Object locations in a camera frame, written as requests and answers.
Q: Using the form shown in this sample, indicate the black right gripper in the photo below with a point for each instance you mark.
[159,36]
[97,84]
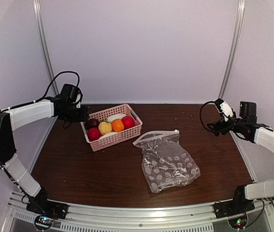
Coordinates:
[216,129]

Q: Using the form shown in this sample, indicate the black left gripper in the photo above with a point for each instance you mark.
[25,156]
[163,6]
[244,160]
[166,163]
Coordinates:
[83,117]

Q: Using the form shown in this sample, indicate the yellow peach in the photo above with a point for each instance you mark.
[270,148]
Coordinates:
[105,127]

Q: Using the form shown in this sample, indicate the clear zip top bag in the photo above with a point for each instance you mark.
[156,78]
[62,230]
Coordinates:
[165,162]

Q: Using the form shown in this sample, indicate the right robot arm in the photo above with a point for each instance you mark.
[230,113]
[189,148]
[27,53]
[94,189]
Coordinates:
[254,140]

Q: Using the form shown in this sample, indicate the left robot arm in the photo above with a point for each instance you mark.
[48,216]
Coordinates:
[16,117]

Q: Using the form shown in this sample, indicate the red apple front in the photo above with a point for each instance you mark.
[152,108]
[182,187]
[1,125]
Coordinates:
[93,134]

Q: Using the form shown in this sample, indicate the red apple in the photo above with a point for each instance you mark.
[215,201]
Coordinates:
[128,122]
[93,134]

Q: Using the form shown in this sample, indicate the white radish left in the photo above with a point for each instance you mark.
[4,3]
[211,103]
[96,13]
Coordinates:
[114,117]

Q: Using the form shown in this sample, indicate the white radish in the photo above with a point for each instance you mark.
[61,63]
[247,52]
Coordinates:
[114,117]
[108,135]

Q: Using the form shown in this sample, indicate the white radish right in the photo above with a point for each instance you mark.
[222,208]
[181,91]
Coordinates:
[108,135]

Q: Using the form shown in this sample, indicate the orange tangerine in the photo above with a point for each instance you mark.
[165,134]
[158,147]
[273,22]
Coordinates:
[117,125]

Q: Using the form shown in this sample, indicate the red apple rear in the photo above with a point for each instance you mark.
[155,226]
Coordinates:
[128,122]

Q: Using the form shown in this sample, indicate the right circuit board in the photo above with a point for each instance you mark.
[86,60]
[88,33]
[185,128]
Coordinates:
[238,223]

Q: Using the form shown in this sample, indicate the circuit board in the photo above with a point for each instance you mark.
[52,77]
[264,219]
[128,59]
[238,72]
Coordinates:
[238,223]
[43,222]

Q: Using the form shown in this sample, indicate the left circuit board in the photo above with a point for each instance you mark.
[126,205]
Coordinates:
[43,222]

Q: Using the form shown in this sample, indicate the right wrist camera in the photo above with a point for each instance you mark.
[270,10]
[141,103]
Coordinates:
[224,109]

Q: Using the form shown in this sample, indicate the right side aluminium rail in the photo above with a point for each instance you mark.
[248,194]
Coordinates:
[244,157]

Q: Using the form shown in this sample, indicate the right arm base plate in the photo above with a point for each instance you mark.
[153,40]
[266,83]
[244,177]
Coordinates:
[231,208]

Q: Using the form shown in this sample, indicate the right rear aluminium post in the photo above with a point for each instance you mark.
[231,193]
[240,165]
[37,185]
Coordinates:
[238,26]

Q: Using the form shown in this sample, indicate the aluminium post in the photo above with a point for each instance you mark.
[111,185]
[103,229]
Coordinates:
[238,26]
[42,37]

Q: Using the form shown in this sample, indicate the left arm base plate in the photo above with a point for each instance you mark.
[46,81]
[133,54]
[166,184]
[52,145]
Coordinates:
[52,210]

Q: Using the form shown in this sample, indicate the front aluminium frame rail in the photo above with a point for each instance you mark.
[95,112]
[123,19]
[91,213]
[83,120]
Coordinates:
[190,218]

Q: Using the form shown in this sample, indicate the left rear aluminium post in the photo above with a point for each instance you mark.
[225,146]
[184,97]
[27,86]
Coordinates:
[42,37]

